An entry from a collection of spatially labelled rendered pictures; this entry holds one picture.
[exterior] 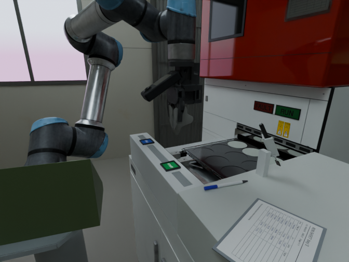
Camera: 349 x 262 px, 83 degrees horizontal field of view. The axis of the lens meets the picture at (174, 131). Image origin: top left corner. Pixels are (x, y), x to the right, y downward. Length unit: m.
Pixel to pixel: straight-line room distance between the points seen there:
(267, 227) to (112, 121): 2.59
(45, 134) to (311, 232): 0.79
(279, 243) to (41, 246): 0.60
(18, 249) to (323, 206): 0.81
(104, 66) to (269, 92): 0.77
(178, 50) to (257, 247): 0.47
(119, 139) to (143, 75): 0.97
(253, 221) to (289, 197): 0.15
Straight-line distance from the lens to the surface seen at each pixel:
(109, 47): 0.94
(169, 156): 0.77
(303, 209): 0.60
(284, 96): 1.03
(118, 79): 2.80
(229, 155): 0.97
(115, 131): 2.93
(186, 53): 0.55
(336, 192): 0.72
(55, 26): 2.86
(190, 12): 0.56
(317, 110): 0.96
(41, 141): 0.79
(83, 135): 0.84
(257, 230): 0.49
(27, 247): 0.75
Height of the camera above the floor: 1.29
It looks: 18 degrees down
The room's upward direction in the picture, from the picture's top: straight up
